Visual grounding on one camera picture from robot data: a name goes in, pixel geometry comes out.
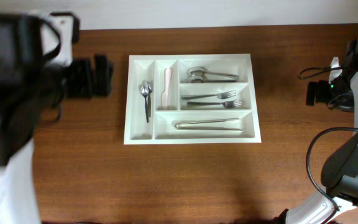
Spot small metal spoon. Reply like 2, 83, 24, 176
140, 85, 149, 123
146, 81, 153, 118

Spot metal fork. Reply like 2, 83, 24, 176
187, 100, 242, 108
181, 90, 237, 100

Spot white plastic cutlery tray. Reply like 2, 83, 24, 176
124, 54, 262, 144

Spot metal tongs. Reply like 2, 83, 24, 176
173, 118, 242, 131

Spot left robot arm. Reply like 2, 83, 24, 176
0, 11, 114, 223

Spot pink plastic knife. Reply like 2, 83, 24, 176
161, 68, 172, 110

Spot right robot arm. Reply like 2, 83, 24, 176
273, 38, 358, 224

